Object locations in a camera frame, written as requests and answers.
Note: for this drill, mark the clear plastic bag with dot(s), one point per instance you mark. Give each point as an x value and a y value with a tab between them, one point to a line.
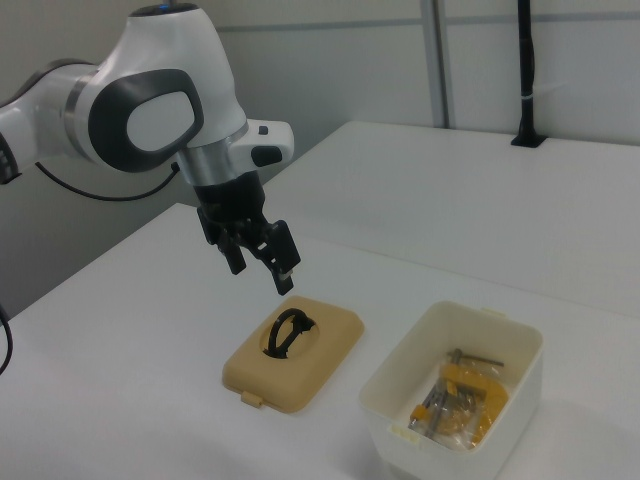
450	431

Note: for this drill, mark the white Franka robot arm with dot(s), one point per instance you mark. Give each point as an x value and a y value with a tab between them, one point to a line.
165	50

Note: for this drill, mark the white plastic tool case box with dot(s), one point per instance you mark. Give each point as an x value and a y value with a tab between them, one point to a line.
400	450

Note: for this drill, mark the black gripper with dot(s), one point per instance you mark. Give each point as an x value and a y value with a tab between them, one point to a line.
230	200

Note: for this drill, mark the yellow C-clamp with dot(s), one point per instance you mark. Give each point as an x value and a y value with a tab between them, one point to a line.
482	385

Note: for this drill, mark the black pole with base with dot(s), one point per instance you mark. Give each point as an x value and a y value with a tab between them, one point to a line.
525	75

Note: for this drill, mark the tan plastic case lid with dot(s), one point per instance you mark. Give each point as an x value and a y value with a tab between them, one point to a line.
320	365

